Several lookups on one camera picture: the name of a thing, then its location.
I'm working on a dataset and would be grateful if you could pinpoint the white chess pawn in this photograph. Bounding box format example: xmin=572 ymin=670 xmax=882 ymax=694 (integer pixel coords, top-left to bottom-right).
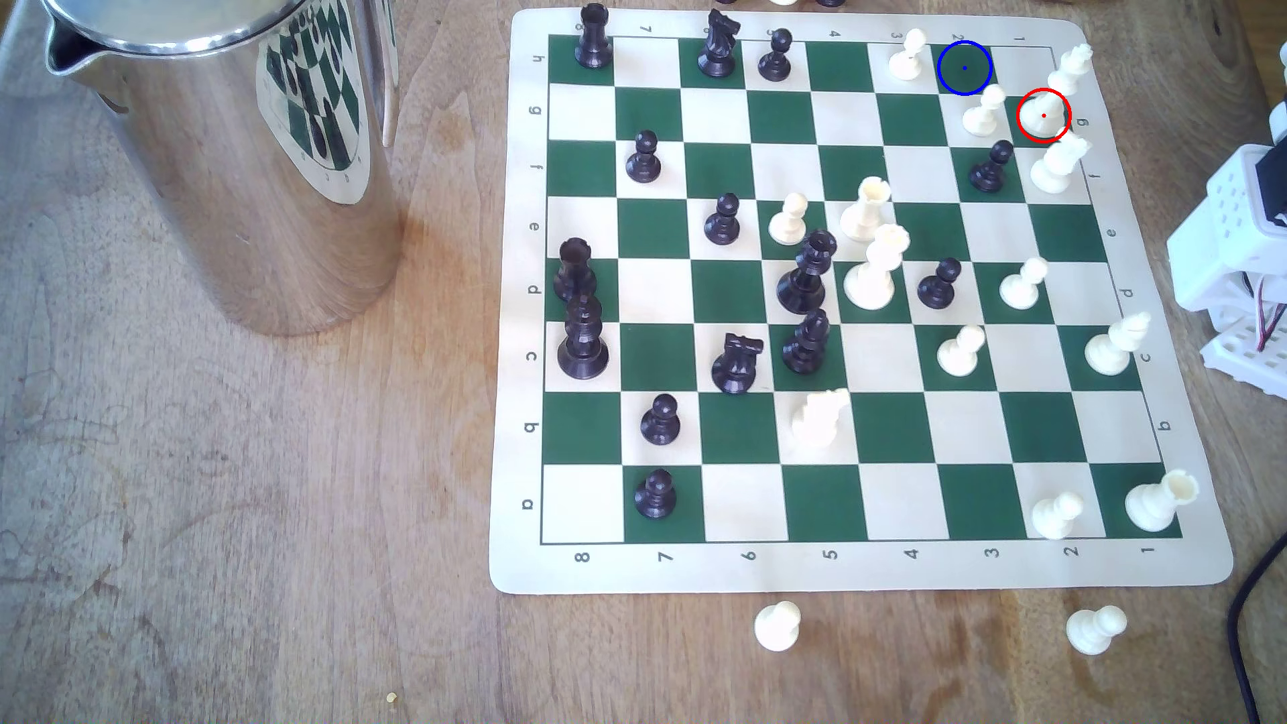
xmin=961 ymin=84 xmax=1007 ymax=139
xmin=998 ymin=256 xmax=1051 ymax=311
xmin=754 ymin=600 xmax=802 ymax=653
xmin=768 ymin=193 xmax=810 ymax=247
xmin=936 ymin=324 xmax=987 ymax=379
xmin=887 ymin=28 xmax=929 ymax=82
xmin=1066 ymin=605 xmax=1129 ymax=657
xmin=1032 ymin=491 xmax=1085 ymax=541

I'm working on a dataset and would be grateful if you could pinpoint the black chess rook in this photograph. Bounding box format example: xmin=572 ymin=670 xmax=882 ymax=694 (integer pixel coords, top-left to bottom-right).
xmin=554 ymin=237 xmax=599 ymax=303
xmin=574 ymin=3 xmax=615 ymax=70

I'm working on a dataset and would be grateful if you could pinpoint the white chess bishop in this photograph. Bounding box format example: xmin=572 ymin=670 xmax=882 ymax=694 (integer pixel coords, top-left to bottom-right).
xmin=1030 ymin=133 xmax=1093 ymax=195
xmin=1084 ymin=310 xmax=1154 ymax=378

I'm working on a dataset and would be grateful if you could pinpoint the black chess knight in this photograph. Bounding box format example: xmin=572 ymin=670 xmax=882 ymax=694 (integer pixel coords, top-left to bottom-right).
xmin=696 ymin=8 xmax=742 ymax=80
xmin=711 ymin=334 xmax=765 ymax=396

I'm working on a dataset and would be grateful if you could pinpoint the white chess king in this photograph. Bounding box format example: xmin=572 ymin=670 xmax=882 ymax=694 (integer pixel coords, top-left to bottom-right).
xmin=1018 ymin=42 xmax=1095 ymax=144

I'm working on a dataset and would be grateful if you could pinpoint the green and cream chess mat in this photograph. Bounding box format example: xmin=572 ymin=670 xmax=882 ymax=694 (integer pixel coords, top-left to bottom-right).
xmin=489 ymin=8 xmax=1236 ymax=597

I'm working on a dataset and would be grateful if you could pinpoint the white chess queen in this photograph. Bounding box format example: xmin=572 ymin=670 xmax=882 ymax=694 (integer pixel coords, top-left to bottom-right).
xmin=843 ymin=224 xmax=912 ymax=312

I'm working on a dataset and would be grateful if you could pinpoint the polished steel pitcher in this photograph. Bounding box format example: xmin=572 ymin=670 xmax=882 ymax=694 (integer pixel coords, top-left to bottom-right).
xmin=40 ymin=0 xmax=406 ymax=338

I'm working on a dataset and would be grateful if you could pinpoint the white chess knight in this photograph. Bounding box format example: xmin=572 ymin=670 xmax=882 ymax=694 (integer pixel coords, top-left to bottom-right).
xmin=790 ymin=388 xmax=852 ymax=450

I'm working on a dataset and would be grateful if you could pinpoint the white chess rook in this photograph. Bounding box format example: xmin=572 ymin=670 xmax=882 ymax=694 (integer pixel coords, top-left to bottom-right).
xmin=839 ymin=176 xmax=893 ymax=243
xmin=1124 ymin=469 xmax=1202 ymax=534

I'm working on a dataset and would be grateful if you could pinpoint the black chess bishop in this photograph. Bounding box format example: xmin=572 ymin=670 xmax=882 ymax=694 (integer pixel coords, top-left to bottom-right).
xmin=781 ymin=308 xmax=833 ymax=377

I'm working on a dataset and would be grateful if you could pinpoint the black cable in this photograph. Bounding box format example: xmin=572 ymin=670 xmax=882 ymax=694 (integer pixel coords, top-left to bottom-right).
xmin=1229 ymin=533 xmax=1287 ymax=724

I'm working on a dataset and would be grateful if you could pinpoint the red and black wire bundle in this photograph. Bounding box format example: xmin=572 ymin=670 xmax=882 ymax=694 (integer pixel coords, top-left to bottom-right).
xmin=1247 ymin=276 xmax=1287 ymax=353

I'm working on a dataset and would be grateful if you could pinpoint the black chess king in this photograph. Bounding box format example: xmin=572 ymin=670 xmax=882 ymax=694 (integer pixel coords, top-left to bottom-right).
xmin=557 ymin=292 xmax=611 ymax=381

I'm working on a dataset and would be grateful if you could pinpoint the black chess queen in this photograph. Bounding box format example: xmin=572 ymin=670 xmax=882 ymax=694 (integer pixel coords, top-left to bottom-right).
xmin=775 ymin=230 xmax=839 ymax=316

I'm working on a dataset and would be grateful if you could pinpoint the black chess pawn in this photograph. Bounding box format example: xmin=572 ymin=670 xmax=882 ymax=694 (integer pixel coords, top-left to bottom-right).
xmin=969 ymin=139 xmax=1016 ymax=195
xmin=624 ymin=129 xmax=664 ymax=185
xmin=757 ymin=28 xmax=794 ymax=84
xmin=634 ymin=469 xmax=678 ymax=521
xmin=704 ymin=193 xmax=742 ymax=247
xmin=640 ymin=393 xmax=683 ymax=446
xmin=917 ymin=257 xmax=963 ymax=311

